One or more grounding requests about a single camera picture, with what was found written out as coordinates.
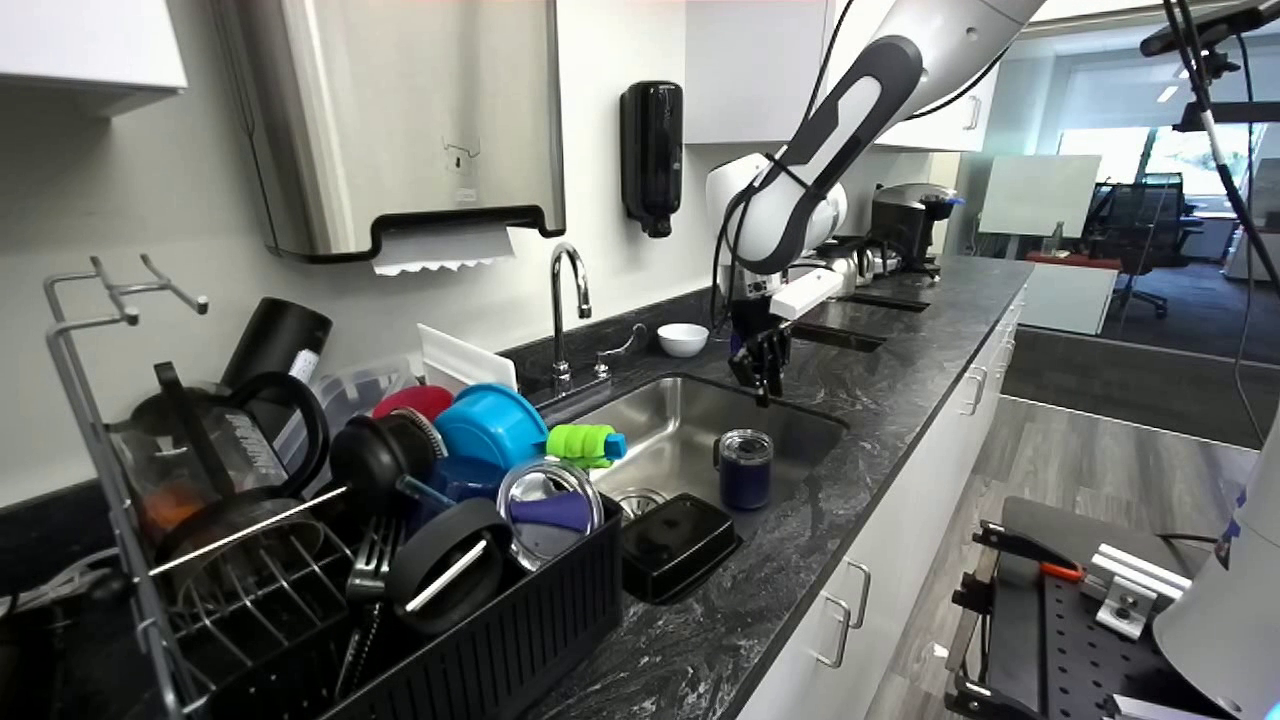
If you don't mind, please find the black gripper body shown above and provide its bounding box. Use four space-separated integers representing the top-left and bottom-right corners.
725 293 780 353

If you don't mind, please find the dark blue steel thermos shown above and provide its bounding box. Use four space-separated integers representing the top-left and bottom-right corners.
717 436 780 516

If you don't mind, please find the clear lid purple slider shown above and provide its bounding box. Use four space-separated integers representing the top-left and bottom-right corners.
491 455 607 576

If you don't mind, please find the black round lid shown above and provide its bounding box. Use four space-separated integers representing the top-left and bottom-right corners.
385 493 520 637

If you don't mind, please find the small white bowl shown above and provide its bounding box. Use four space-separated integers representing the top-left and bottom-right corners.
653 319 717 364

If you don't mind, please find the black flat countertop appliance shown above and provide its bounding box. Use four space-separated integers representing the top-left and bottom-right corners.
790 316 893 359

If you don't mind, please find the stainless steel sink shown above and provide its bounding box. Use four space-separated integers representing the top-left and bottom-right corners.
557 373 856 536

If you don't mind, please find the chrome faucet side lever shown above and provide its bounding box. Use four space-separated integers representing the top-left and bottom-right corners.
593 319 658 390

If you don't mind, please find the chrome sink faucet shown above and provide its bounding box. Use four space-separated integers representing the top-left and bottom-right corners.
532 240 620 419

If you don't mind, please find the black coffee machine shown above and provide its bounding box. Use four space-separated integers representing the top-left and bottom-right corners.
864 181 962 279

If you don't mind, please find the black plastic food container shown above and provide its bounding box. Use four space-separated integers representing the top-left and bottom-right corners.
615 493 743 607

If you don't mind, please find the white base cabinet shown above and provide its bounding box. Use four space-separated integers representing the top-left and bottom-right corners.
735 296 1032 720

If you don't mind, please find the blue bowl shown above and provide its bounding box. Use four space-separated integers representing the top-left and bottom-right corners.
432 382 550 480

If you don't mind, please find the white cutting board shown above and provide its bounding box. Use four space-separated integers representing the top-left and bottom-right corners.
414 319 522 402

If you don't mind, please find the white paper towel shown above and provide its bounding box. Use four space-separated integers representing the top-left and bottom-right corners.
373 219 559 279

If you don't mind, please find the white board panel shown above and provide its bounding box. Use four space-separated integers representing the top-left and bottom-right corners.
974 148 1106 244

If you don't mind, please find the red bowl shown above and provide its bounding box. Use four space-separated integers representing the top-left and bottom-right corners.
366 382 459 426

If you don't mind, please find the black ribbed dish rack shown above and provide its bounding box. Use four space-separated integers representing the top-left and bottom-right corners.
195 486 632 720

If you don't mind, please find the black ladle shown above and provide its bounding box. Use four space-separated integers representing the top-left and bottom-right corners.
325 405 453 502

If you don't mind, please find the clear plastic container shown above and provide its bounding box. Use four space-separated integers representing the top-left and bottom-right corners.
307 353 432 433

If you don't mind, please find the black office chair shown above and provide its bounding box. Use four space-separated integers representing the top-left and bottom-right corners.
1081 178 1202 324

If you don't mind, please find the steel paper towel dispenser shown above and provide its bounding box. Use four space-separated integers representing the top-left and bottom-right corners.
216 0 573 278

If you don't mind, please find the black breadboard table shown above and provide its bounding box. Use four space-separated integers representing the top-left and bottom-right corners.
934 493 1216 720

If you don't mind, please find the black spatula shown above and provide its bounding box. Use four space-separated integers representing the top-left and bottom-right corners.
331 504 414 706

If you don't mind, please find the black tumbler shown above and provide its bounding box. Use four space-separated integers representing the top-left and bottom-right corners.
216 293 335 398

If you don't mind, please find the glass coffee pot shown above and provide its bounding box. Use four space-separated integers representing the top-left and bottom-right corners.
109 356 335 552

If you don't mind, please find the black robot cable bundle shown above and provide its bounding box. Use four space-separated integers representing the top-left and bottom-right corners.
702 0 864 337

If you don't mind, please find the black wall soap dispenser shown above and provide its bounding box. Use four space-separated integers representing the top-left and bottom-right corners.
615 75 688 240

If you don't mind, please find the steel base cabinet handle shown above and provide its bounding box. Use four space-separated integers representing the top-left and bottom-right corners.
839 556 880 633
806 591 856 672

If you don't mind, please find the aluminium bracket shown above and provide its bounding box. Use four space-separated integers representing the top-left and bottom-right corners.
1089 542 1197 643

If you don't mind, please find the black camera tripod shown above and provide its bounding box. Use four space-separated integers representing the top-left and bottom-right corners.
1134 0 1280 306

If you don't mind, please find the metal wire drying rack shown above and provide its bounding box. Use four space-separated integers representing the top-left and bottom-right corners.
38 247 357 720

